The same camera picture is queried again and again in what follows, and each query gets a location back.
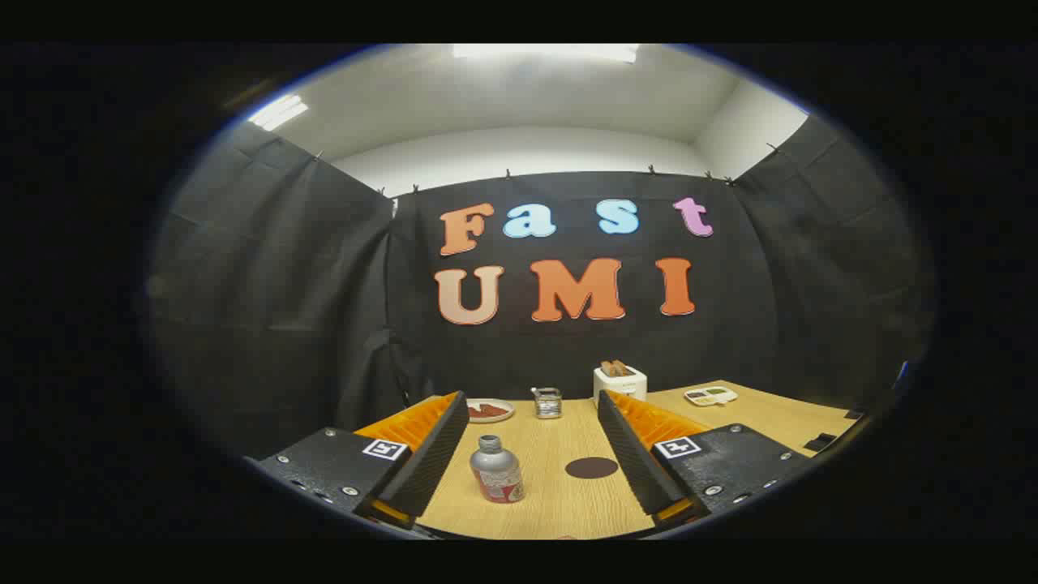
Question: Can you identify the black backdrop cloth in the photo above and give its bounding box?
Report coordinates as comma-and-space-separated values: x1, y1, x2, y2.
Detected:
146, 114, 937, 463

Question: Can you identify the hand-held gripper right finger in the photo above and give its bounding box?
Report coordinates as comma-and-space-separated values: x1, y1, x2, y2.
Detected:
597, 389, 813, 532

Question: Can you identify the long ceiling light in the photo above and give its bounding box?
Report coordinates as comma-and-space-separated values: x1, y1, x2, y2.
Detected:
247, 94, 310, 132
452, 44, 641, 64

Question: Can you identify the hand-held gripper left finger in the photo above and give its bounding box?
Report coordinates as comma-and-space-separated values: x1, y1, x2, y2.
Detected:
258, 391, 471, 532

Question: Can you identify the wooden table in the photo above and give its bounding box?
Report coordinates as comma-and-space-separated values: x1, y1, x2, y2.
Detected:
414, 380, 860, 540

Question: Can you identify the dark brown round coaster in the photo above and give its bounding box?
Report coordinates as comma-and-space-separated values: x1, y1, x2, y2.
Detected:
564, 457, 620, 479

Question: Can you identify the round white plate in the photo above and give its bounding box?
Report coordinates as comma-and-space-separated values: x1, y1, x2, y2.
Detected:
466, 398, 516, 424

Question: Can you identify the white toaster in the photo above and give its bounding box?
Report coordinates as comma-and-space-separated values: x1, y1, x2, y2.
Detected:
593, 365, 648, 406

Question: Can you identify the silver juice bottle red label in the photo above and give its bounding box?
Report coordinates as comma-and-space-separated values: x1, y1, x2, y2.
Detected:
470, 435, 525, 505

